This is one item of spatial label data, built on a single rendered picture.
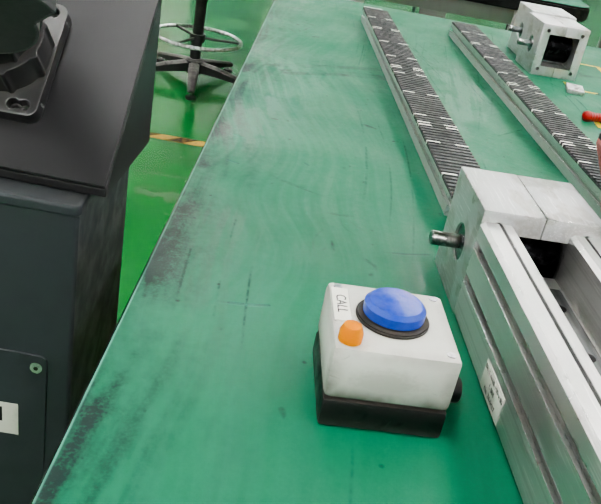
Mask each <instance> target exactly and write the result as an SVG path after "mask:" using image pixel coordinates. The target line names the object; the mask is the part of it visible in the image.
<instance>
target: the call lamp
mask: <svg viewBox="0 0 601 504"><path fill-rule="evenodd" d="M363 336H364V331H363V327H362V324H361V323H359V322H358V321H355V320H346V321H345V322H344V323H343V324H342V325H341V327H340V328H339V333H338V340H339V341H340V342H341V343H342V344H344V345H347V346H352V347H355V346H359V345H361V343H362V340H363Z"/></svg>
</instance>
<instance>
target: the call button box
mask: <svg viewBox="0 0 601 504"><path fill-rule="evenodd" d="M373 290H375V288H368V287H361V286H354V285H346V284H339V283H329V285H328V286H327V287H326V292H325V297H324V301H323V306H322V310H321V315H320V320H319V324H318V327H319V330H318V331H317V333H316V337H315V341H314V346H313V366H314V382H315V398H316V413H317V421H318V423H320V424H325V425H333V426H342V427H350V428H358V429H366V430H375V431H383V432H391V433H399V434H408V435H416V436H424V437H432V438H438V437H439V436H440V434H441V430H442V427H443V424H444V421H445V418H446V411H445V410H446V409H447V408H448V407H449V404H450V402H451V403H457V402H458V401H459V400H460V398H461V395H462V380H461V378H460V377H459V373H460V370H461V367H462V362H461V359H460V356H459V353H458V350H457V347H456V344H455V341H454V338H453V335H452V332H451V329H450V327H449V324H448V321H447V318H446V315H445V312H444V309H443V306H442V303H441V300H440V299H439V298H437V297H432V296H425V295H418V294H413V295H414V296H416V297H417V298H418V299H419V300H420V301H421V302H422V303H423V304H424V306H425V308H426V311H427V314H426V317H425V321H424V324H423V325H422V326H421V327H420V328H418V329H416V330H411V331H398V330H392V329H388V328H385V327H383V326H380V325H378V324H376V323H375V322H373V321H372V320H370V319H369V318H368V317H367V316H366V315H365V313H364V311H363V304H364V300H365V296H366V295H367V294H368V293H369V292H370V291H373ZM346 320H355V321H358V322H359V323H361V324H362V327H363V331H364V336H363V340H362V343H361V345H359V346H355V347H352V346H347V345H344V344H342V343H341V342H340V341H339V340H338V333H339V328H340V327H341V325H342V324H343V323H344V322H345V321H346Z"/></svg>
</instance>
